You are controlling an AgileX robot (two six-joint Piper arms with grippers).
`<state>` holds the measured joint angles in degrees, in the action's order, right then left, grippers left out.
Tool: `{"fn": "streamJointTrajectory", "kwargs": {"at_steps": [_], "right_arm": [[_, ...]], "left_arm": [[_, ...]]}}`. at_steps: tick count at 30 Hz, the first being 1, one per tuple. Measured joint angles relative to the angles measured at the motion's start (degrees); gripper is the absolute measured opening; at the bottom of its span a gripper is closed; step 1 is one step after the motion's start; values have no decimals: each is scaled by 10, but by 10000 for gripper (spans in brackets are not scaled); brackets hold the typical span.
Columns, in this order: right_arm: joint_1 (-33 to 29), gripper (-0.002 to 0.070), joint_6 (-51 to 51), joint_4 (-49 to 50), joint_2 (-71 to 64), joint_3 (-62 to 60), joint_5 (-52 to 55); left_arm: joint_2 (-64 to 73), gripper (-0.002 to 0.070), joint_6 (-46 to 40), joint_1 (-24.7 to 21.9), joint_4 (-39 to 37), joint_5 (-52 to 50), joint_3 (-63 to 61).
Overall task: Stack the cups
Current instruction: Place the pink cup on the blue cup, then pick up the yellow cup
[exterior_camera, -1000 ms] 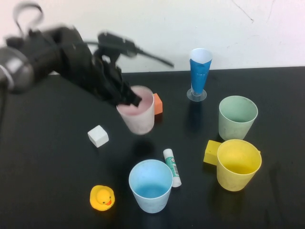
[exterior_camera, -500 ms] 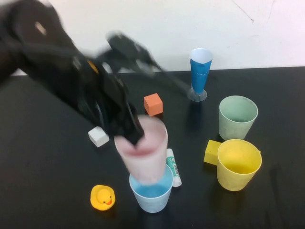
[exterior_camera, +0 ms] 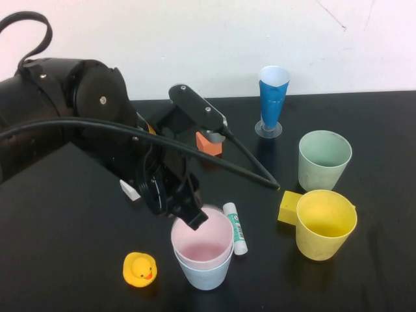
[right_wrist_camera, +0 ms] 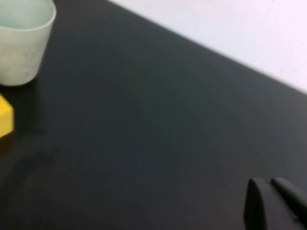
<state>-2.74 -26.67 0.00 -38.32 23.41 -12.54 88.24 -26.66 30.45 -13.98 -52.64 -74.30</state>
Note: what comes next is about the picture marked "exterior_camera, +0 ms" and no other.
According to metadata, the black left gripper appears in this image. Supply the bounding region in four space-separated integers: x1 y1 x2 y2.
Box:
136 148 209 231

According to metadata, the pink plastic cup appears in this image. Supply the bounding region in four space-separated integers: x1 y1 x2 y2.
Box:
170 203 235 271

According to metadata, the yellow plastic cup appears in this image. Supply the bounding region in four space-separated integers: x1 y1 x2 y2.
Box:
295 189 358 261

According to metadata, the green plastic cup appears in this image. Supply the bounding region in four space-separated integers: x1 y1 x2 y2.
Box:
298 130 353 192

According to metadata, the white green glue stick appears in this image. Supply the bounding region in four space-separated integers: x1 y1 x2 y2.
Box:
222 201 248 255

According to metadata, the white foam cube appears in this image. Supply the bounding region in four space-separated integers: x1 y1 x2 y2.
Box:
119 179 142 202

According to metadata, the light blue plastic cup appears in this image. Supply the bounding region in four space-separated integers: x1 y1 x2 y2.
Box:
174 246 235 291

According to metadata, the yellow rubber duck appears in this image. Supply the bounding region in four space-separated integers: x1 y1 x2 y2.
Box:
122 252 159 288

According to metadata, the orange foam cube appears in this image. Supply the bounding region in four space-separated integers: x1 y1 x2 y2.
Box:
196 131 224 158

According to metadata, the blue paper cone clear stand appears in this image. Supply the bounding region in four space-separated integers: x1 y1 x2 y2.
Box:
253 66 291 138

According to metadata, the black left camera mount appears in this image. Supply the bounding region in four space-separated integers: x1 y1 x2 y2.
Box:
155 105 199 139

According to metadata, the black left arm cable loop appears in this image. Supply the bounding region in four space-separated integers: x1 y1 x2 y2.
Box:
0 11 53 71

